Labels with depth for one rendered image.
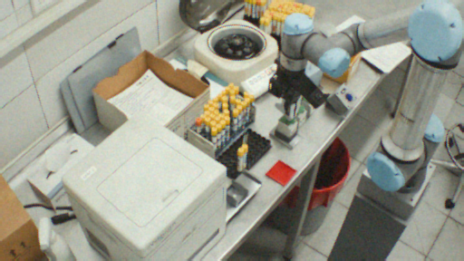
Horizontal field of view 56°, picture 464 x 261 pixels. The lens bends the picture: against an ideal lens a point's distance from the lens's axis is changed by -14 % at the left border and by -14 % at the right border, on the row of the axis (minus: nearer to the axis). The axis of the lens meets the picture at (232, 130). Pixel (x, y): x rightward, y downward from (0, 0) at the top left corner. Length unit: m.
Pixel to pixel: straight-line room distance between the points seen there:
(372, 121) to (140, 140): 1.96
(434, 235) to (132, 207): 1.83
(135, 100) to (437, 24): 1.01
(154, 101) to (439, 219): 1.66
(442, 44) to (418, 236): 1.71
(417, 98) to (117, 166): 0.67
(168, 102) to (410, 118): 0.80
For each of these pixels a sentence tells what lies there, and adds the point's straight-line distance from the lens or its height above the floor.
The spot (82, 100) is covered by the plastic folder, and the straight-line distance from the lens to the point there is 1.58.
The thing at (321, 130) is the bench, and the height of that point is 0.87.
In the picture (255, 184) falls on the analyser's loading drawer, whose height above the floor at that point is 0.91.
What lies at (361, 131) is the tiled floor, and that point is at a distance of 2.85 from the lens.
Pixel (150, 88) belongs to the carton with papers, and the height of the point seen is 0.94.
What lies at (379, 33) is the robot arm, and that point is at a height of 1.36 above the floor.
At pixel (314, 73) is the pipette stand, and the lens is 1.65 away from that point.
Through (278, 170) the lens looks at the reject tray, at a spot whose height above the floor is 0.88.
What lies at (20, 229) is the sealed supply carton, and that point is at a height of 1.04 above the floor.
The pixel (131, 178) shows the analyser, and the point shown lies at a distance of 1.10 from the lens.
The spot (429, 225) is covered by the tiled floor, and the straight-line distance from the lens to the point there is 2.60.
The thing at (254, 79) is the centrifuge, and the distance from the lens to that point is 1.66.
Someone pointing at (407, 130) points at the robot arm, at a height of 1.27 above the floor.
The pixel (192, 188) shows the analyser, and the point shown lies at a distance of 1.07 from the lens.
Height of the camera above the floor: 2.05
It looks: 48 degrees down
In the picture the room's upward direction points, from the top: 2 degrees clockwise
